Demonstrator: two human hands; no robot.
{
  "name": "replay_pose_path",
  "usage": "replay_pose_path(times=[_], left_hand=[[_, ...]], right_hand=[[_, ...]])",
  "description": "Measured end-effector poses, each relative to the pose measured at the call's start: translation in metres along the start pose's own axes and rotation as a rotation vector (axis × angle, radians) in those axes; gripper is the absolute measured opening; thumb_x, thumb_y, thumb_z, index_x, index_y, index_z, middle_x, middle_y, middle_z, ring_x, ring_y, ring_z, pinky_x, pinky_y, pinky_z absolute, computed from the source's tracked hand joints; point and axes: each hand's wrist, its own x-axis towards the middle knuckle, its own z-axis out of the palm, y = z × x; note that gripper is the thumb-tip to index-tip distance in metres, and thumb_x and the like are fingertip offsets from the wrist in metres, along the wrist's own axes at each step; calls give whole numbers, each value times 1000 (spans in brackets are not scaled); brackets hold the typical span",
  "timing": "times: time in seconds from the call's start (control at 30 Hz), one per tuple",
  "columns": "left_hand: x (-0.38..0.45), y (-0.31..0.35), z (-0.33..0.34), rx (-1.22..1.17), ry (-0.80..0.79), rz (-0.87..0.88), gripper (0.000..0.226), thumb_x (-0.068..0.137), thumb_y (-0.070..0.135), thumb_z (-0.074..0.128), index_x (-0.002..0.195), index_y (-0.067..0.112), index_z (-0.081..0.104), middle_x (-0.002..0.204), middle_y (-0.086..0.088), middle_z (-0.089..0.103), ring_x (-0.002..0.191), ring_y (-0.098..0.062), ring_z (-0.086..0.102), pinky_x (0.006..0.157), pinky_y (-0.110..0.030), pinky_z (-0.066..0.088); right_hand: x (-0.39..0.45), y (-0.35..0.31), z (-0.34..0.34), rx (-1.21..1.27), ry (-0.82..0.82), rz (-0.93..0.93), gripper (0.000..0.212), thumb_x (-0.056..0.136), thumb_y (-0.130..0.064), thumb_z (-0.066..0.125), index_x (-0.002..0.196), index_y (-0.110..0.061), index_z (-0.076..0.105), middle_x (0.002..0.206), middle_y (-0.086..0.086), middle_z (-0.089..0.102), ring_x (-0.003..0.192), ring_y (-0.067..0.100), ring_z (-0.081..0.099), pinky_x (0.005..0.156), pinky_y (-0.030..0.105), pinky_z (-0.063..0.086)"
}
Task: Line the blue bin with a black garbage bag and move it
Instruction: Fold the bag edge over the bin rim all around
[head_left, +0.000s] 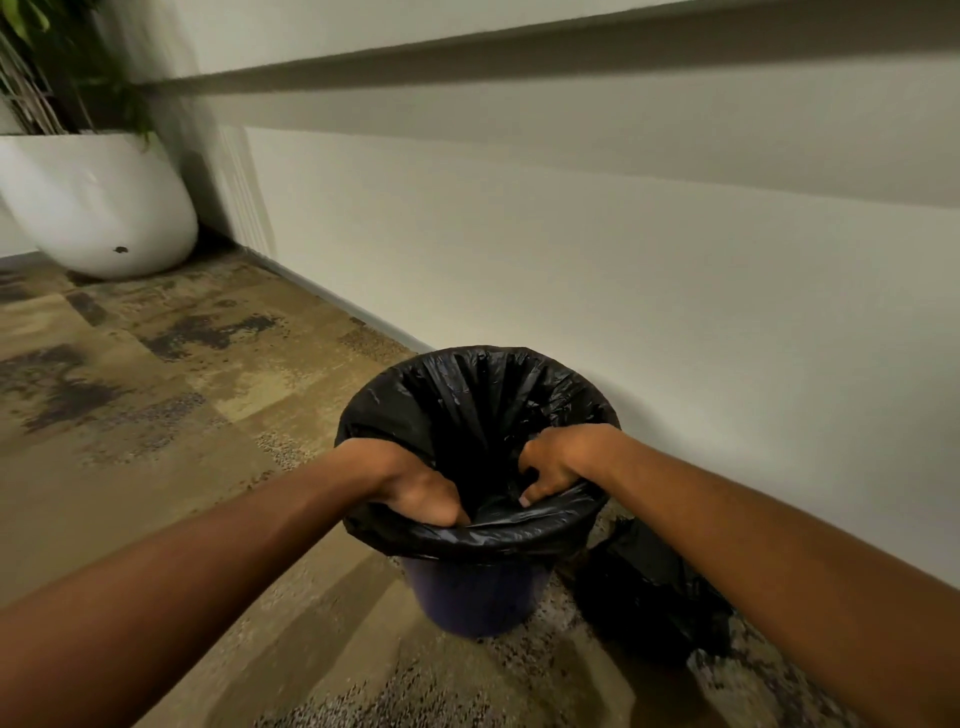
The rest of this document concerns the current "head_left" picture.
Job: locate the dark blue waste bin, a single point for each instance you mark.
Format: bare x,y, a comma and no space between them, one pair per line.
472,596

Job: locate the green potted plant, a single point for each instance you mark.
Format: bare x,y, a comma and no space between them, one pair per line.
75,67

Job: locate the person's left hand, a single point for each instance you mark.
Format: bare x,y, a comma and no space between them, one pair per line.
405,484

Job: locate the white round planter pot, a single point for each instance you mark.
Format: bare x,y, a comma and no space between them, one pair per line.
105,202

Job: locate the person's left fingers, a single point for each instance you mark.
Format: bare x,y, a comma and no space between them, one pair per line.
442,510

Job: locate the person's right thumb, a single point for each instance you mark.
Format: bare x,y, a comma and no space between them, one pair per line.
540,491

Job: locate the black plastic garbage bag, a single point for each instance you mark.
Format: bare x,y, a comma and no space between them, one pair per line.
645,585

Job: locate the person's right hand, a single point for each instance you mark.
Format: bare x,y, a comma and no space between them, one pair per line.
559,457

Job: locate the person's left forearm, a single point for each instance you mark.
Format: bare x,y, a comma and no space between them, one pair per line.
187,585

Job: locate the black plastic bin liner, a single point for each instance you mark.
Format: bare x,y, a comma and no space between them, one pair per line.
465,420

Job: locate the person's right forearm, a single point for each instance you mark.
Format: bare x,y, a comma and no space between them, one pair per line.
787,570

